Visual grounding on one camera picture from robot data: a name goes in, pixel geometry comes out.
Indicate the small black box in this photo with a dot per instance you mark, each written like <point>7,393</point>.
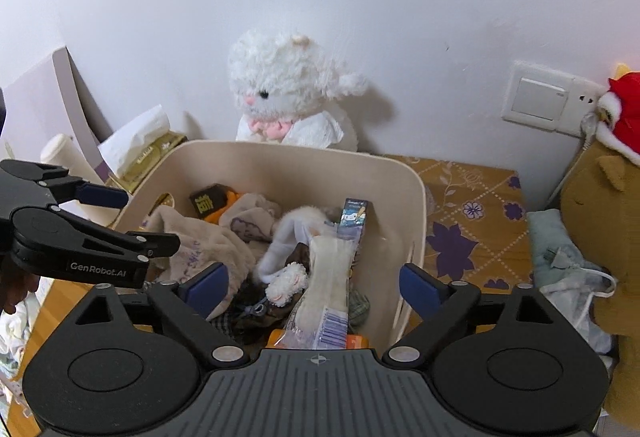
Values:
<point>207,202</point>

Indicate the blue gingham floral cloth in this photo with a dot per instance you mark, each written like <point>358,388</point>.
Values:
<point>227,324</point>

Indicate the light blue cloth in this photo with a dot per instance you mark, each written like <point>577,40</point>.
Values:
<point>547,227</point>

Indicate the white thermos bottle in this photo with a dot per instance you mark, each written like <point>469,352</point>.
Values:
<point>62,152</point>

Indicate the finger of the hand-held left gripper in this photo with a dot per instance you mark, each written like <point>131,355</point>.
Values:
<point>155,244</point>
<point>102,196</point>

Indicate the long colourful printed box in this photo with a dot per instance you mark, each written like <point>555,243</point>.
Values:
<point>354,217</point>

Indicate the red plush hat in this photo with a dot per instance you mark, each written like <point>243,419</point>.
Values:
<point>625,117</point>

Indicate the printed white bedding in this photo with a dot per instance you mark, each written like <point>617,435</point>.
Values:
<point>15,342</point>

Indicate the green checked scrunchie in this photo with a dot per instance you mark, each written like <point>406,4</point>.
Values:
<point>359,309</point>

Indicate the large beige fuzzy sock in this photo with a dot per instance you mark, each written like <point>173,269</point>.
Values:
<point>200,242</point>

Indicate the gold tissue box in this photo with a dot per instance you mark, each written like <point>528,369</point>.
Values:
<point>150,152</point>

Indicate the white wall switch plate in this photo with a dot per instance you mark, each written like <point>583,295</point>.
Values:
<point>540,97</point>

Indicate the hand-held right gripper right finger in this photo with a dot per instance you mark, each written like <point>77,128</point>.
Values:
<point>417,289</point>

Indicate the brown capybara plush toy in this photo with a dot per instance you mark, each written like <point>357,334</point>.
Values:
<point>615,227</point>

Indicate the white sheep plush toy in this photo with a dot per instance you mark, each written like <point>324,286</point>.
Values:
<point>285,82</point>

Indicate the beige plastic storage bin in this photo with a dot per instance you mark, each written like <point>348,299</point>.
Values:
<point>395,217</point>

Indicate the person's left hand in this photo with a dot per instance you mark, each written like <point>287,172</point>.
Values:
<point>17,287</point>

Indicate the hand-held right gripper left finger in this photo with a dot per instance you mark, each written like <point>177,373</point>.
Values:
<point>205,289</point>

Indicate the white and purple flat box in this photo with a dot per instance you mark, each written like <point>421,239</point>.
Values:
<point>40,107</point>

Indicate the yellow purple floral mat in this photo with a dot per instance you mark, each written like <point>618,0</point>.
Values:
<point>480,237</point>

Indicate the clear packet of white sticks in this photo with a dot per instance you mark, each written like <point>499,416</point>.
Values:
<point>325,277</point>

